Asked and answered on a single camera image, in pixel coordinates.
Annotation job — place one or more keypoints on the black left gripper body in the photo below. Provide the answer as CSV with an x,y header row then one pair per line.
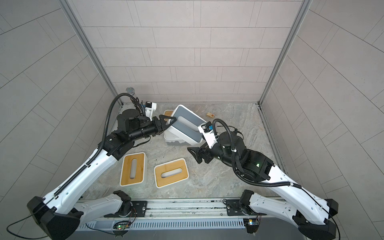
x,y
160,125

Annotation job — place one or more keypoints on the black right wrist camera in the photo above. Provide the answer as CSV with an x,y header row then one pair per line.
x,y
211,136

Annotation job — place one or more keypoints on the bamboo lid tissue box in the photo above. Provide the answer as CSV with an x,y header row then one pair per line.
x,y
168,113
134,170
171,173

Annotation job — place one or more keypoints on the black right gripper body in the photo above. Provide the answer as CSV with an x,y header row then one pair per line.
x,y
205,153

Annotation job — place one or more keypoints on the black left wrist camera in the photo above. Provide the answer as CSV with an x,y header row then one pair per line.
x,y
133,118

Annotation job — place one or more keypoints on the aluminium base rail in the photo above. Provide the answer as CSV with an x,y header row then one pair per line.
x,y
209,208

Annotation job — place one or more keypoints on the aluminium corner post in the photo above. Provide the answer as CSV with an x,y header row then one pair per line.
x,y
290,39
74,22

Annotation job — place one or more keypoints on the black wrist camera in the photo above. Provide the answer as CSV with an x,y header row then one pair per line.
x,y
133,118
211,136

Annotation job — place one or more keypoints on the green circuit board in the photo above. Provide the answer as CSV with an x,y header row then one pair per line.
x,y
251,225
121,228

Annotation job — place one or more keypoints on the grey lid tissue box front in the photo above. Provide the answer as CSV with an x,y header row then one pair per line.
x,y
186,126

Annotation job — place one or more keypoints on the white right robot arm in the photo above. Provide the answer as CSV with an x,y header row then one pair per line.
x,y
312,215

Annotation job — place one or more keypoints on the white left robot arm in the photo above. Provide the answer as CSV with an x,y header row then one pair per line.
x,y
59,214

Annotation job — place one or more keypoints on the right green circuit board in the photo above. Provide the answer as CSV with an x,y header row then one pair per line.
x,y
251,225

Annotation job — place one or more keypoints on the aluminium corner post right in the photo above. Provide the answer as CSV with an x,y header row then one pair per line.
x,y
290,39

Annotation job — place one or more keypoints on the aluminium corner post left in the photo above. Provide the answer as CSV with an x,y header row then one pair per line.
x,y
74,22

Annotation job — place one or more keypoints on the microphone on black stand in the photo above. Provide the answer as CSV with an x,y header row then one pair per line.
x,y
131,91

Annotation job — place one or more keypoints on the white ventilation grille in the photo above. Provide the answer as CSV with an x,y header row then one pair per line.
x,y
169,224

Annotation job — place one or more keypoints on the left green circuit board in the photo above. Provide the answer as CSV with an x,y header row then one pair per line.
x,y
121,228

